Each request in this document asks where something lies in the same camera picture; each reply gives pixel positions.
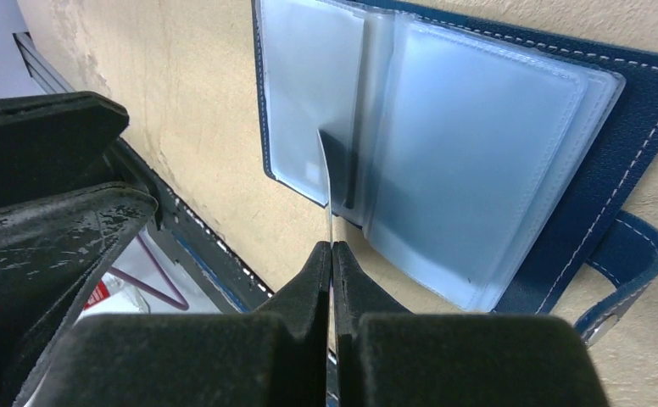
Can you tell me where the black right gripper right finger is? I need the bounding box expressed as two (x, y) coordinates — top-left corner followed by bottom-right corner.
(332, 242), (410, 406)

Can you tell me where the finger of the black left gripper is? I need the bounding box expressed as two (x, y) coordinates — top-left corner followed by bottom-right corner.
(0, 182), (158, 406)
(0, 92), (129, 208)

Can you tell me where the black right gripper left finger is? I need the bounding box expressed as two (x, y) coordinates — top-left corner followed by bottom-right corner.
(250, 242), (332, 406)

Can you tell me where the navy blue card holder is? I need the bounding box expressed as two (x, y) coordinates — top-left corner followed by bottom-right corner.
(253, 1), (658, 344)

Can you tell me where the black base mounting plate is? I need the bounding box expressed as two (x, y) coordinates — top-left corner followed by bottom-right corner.
(13, 32), (274, 315)

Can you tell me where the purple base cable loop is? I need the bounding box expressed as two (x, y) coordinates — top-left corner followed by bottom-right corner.
(109, 234), (191, 312)

